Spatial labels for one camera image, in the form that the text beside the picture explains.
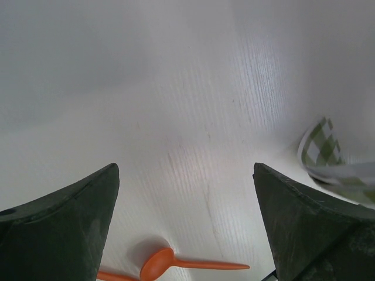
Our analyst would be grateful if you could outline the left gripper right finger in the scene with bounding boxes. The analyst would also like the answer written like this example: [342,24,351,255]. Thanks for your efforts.
[253,163,374,280]

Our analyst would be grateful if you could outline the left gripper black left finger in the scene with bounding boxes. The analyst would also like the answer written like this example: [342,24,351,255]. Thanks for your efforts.
[1,163,120,280]

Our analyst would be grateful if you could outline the green white checkered cloth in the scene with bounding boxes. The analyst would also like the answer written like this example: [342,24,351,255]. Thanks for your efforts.
[297,116,374,209]

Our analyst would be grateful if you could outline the orange plastic fork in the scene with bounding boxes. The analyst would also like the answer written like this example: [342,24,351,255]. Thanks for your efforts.
[97,271,139,281]

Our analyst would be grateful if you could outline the orange plastic spoon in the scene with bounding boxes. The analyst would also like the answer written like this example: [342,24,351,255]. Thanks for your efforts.
[139,248,250,280]

